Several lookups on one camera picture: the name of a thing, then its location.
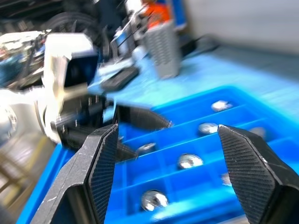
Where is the black power adapter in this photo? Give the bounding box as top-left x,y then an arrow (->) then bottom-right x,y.
179,38 -> 203,58

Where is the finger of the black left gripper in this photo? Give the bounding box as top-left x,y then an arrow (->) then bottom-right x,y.
116,105 -> 175,131
115,141 -> 139,164

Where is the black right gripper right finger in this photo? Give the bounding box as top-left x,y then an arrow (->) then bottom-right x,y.
217,124 -> 299,224

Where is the blue box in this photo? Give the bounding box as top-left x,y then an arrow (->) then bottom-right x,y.
171,0 -> 187,31

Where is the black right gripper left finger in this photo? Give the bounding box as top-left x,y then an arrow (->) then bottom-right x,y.
29,123 -> 119,224

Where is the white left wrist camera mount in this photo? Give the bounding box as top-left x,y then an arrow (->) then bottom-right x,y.
35,32 -> 100,143

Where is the blue plastic compartment tray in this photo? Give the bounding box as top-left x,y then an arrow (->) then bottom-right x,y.
16,85 -> 299,224

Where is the silver metal roller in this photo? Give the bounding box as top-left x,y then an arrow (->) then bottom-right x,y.
211,100 -> 233,112
198,122 -> 220,135
177,153 -> 203,170
136,142 -> 157,154
141,190 -> 169,212
221,172 -> 233,187
249,127 -> 267,140

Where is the black power cable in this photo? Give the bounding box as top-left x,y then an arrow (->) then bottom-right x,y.
182,34 -> 222,56

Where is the grey vented metal box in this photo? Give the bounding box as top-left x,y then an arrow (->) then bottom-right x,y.
142,21 -> 182,80

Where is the orange object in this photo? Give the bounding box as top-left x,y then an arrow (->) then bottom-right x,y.
142,0 -> 171,28

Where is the black flat device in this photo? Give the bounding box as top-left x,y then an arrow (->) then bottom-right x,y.
100,67 -> 140,92

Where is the white round object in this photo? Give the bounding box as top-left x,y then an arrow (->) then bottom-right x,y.
132,45 -> 147,61

